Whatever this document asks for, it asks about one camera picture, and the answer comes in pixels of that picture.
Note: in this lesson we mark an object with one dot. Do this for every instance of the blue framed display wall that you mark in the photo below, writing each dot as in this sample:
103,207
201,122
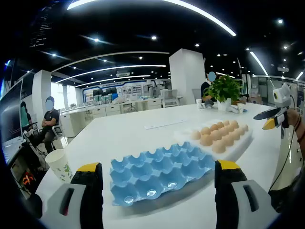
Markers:
128,90

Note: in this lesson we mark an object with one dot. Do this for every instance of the white foam egg holder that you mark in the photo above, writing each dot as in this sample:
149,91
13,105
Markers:
240,146

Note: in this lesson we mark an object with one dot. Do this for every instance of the person's dark clothing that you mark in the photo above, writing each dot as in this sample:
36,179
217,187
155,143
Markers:
290,195

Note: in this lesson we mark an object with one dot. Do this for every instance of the black desktop monitor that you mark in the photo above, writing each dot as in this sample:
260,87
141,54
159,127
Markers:
97,92
110,90

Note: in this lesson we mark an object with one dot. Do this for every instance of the blue egg tray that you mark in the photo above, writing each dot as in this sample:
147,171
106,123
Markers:
152,167

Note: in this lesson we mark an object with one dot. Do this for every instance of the white cabinet row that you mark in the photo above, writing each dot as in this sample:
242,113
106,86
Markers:
112,111

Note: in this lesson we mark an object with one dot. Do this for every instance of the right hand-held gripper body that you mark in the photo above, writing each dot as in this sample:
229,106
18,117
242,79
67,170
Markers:
283,95

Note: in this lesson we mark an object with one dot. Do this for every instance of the ceiling air conditioner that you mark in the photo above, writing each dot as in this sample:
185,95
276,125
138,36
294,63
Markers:
122,74

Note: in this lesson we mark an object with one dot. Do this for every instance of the white table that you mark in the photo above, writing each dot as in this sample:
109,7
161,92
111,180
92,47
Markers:
119,136

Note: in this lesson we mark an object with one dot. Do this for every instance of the white paper cup green print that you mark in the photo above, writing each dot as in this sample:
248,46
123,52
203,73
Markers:
58,164

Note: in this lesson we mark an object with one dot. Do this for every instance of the green potted plant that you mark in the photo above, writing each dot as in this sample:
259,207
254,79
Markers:
222,88

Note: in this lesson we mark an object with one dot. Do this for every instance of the black rounded object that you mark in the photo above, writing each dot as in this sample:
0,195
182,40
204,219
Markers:
34,206

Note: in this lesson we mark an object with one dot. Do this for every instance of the person's right hand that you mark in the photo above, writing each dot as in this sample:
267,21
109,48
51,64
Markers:
293,119

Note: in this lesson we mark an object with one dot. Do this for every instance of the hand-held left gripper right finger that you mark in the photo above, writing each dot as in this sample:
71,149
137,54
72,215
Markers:
228,205

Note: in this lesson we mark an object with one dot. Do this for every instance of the black equipment cart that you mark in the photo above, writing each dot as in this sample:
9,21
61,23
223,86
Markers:
35,157

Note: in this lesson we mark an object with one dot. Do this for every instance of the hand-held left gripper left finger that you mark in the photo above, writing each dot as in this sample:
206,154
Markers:
81,210

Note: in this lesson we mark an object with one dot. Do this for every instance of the white mesh office chair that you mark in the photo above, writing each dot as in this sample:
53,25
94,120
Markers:
170,95

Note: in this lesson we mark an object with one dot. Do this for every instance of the computer monitor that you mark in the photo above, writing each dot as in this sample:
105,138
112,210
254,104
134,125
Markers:
12,114

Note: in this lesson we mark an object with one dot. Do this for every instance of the cluster of brown eggs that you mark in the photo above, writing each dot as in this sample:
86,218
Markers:
206,139

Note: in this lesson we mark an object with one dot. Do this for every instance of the white square pillar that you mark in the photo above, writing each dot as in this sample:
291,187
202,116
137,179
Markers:
186,76
41,90

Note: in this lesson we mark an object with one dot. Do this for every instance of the grey rounded object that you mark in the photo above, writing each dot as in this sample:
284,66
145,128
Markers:
209,103

